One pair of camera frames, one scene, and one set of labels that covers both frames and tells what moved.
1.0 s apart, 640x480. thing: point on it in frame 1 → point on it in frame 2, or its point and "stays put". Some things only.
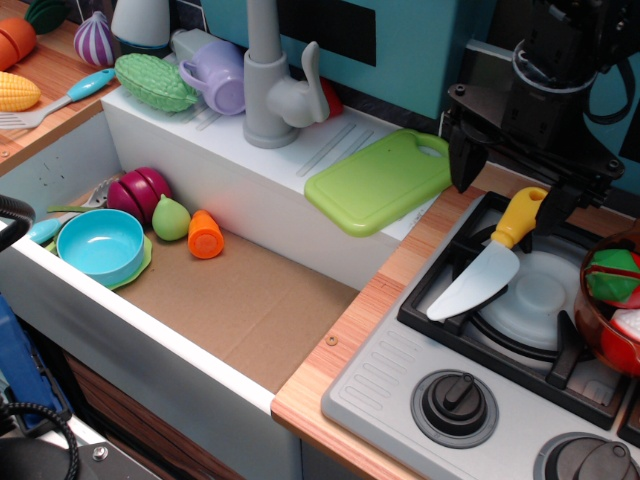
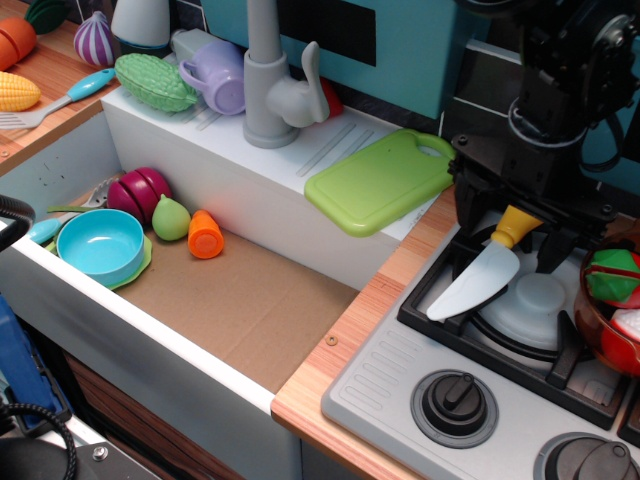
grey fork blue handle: [47, 229] stays put
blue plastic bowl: [106, 246] stays put
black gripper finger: [554, 207] → [557, 244]
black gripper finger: [466, 158] → [473, 200]
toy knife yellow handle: [496, 263] stays put
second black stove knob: [586, 456] stays put
